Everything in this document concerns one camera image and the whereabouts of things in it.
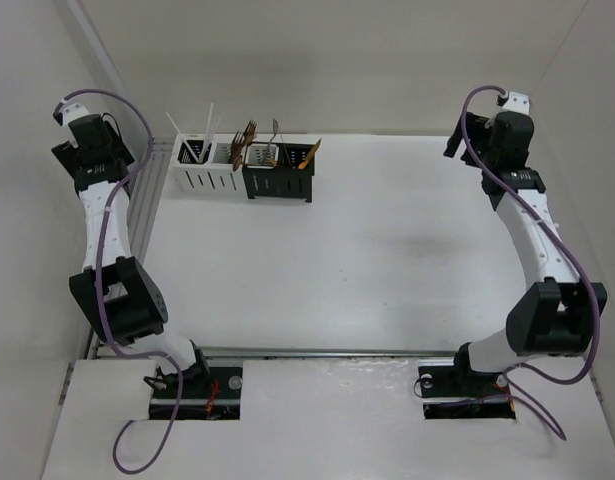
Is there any clear chopstick four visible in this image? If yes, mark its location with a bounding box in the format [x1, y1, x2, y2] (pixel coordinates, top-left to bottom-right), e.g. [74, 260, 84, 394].
[165, 112, 195, 155]

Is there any clear chopstick three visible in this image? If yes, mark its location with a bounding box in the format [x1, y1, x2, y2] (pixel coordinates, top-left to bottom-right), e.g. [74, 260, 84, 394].
[181, 141, 204, 164]

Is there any gold fork dark handle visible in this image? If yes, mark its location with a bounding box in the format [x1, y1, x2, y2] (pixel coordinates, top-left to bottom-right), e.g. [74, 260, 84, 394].
[241, 120, 257, 157]

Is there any copper fork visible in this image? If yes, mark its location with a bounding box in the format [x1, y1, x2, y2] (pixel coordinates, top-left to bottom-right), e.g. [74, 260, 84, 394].
[231, 120, 257, 171]

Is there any dark steel fork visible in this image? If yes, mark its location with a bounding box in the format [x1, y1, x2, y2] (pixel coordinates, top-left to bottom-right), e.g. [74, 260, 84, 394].
[271, 135, 284, 167]

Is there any gold knife black handle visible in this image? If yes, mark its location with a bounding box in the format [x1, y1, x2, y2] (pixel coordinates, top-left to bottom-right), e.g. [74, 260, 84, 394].
[298, 139, 322, 170]

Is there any clear chopstick two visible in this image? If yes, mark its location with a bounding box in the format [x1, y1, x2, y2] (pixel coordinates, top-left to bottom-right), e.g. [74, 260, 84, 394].
[199, 102, 215, 165]

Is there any gold fork green handle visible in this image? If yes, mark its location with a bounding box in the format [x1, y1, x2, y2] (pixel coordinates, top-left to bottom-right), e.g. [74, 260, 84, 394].
[230, 131, 246, 171]

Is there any silver spoon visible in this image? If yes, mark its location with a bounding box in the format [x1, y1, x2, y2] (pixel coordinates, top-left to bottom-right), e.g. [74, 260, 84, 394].
[260, 118, 280, 167]

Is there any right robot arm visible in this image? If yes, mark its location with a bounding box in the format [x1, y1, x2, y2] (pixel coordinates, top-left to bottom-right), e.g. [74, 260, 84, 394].
[444, 111, 607, 394]

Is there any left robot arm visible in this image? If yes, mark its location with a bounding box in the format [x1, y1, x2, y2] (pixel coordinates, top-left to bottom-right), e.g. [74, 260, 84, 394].
[52, 103, 211, 397]

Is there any white utensil container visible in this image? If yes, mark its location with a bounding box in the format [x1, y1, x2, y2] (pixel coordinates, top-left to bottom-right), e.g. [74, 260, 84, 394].
[169, 142, 247, 199]

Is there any black utensil container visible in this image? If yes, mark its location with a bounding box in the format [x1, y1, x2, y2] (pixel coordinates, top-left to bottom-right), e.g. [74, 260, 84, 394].
[242, 142, 315, 203]

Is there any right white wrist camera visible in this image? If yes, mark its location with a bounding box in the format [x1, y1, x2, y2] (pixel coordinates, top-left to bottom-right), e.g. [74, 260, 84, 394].
[497, 91, 531, 116]

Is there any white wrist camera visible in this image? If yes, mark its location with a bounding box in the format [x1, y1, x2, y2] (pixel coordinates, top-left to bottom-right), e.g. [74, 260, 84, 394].
[497, 91, 531, 116]
[52, 99, 90, 128]

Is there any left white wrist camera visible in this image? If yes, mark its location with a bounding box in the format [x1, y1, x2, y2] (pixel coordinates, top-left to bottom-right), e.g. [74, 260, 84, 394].
[52, 99, 90, 128]

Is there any aluminium rail front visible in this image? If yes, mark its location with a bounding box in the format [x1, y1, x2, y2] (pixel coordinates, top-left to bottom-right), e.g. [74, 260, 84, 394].
[202, 347, 455, 360]

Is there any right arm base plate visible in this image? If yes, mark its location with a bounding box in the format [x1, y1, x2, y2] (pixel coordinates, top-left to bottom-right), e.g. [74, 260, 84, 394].
[417, 359, 516, 420]

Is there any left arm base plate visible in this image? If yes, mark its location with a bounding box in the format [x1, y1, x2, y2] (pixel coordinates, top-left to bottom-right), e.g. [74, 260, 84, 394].
[143, 366, 243, 421]

